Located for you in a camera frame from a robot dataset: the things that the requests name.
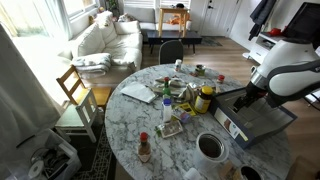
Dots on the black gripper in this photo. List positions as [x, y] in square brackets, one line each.
[253, 93]

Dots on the clear plastic box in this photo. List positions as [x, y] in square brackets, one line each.
[259, 118]

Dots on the dark blue cardboard box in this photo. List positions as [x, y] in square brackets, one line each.
[233, 127]

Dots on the clear plastic cup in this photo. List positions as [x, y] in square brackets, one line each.
[210, 150]

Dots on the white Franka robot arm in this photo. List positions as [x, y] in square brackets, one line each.
[289, 71]

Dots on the small red capped jar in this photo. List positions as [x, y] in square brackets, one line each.
[220, 78]

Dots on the brown jar yellow lid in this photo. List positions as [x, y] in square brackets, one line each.
[203, 99]

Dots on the white tv cabinet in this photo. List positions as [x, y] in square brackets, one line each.
[262, 46]

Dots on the green tin can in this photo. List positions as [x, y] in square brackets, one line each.
[200, 70]

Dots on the red object on cabinet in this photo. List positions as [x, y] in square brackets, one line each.
[275, 32]

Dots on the yellow snack packet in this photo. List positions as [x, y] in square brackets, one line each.
[188, 108]

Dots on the dark hanging jacket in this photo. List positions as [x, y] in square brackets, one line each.
[259, 16]

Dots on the small wooden block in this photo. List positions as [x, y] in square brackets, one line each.
[227, 171]

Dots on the white pill bottle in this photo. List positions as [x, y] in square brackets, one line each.
[178, 64]

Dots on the black television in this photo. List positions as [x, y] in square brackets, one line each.
[305, 24]

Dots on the small clear snack tray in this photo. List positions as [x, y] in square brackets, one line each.
[169, 129]

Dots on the green glass bottle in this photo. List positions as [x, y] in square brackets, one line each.
[166, 90]

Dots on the white bottle blue cap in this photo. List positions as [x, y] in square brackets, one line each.
[167, 110]

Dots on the dark grey dining chair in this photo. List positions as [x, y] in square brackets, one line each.
[170, 51]

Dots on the black coffee table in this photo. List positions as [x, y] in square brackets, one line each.
[191, 38]

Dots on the white folded paper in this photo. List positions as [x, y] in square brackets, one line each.
[139, 91]

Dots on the hot sauce bottle red cap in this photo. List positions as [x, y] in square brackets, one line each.
[144, 149]

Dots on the white sofa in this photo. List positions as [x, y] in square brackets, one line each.
[122, 40]

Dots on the wooden chair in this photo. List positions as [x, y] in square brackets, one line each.
[75, 90]

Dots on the folded grey blanket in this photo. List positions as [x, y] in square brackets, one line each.
[99, 62]

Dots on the patterned floor rug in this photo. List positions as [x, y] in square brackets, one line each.
[97, 159]

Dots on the white step stool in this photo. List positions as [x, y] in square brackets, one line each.
[79, 117]

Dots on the clear storage bin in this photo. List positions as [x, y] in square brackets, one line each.
[43, 156]

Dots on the white curtain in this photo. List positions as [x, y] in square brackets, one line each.
[25, 107]

